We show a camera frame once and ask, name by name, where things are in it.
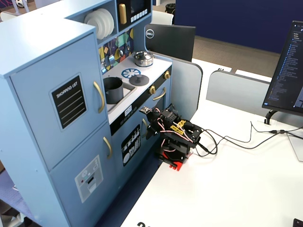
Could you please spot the white chair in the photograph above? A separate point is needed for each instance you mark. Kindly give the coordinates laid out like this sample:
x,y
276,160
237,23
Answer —
x,y
162,17

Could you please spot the metal ladle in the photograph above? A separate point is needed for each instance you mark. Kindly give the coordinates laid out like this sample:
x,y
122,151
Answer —
x,y
121,52

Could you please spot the dark gray toy pot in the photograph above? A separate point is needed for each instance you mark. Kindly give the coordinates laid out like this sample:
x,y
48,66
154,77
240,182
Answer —
x,y
114,92

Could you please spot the small dark device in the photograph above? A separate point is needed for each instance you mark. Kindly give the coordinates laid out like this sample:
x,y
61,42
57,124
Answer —
x,y
298,223

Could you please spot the gray rounded desk divider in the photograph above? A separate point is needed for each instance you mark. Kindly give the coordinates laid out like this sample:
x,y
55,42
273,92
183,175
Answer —
x,y
187,80

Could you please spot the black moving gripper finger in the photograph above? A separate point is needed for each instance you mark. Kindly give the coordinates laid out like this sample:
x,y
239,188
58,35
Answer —
x,y
152,132

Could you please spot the dark gray pot lid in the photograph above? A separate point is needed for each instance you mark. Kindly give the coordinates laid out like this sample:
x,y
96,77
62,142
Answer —
x,y
139,80

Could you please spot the gray monitor base plate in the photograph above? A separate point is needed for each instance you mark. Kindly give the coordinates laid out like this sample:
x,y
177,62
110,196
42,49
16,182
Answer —
x,y
297,146

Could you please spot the stainless steel pot with lid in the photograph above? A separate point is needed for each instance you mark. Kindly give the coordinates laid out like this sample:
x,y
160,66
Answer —
x,y
142,59

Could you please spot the gray toy sink basin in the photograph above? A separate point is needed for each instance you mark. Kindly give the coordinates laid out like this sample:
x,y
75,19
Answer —
x,y
129,91

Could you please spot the metal skimmer utensil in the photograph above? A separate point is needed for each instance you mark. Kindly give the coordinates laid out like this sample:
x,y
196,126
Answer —
x,y
102,64

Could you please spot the black and white ball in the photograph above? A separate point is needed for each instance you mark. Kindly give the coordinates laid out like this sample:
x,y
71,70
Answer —
x,y
20,2

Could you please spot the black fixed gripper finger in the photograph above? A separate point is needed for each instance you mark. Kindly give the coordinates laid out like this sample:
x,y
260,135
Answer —
x,y
149,119

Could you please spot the small wrist camera board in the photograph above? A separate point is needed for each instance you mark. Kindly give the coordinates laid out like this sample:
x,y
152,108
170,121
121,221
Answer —
x,y
145,109

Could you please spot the black toy microwave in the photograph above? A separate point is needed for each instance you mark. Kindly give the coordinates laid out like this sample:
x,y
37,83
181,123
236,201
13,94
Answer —
x,y
136,7

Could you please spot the blue wooden toy kitchen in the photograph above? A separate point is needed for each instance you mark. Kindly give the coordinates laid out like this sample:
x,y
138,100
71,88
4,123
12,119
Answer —
x,y
35,59

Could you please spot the red table clamp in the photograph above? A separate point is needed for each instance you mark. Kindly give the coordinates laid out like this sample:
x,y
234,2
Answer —
x,y
176,164

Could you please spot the white toy plate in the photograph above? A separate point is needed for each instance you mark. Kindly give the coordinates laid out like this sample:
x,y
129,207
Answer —
x,y
107,19
95,22
112,20

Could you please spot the metal slotted spatula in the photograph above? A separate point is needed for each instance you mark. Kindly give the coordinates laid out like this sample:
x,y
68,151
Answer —
x,y
111,59

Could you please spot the black Dell monitor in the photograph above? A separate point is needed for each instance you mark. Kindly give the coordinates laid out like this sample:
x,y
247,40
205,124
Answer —
x,y
172,42

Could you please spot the gold stove knob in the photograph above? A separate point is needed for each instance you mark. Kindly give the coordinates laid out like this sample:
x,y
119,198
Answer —
x,y
167,75
152,89

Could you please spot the black trash bin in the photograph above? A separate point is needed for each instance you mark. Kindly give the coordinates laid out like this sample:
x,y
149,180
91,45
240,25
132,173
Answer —
x,y
170,9

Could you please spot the black monitor showing code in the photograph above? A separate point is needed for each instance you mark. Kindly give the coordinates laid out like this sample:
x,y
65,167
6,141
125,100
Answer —
x,y
287,71

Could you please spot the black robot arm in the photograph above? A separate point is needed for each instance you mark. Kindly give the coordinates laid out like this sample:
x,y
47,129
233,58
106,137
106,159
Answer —
x,y
182,139

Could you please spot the gray low desk divider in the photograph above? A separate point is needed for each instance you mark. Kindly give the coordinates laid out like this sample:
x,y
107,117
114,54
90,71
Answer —
x,y
236,91

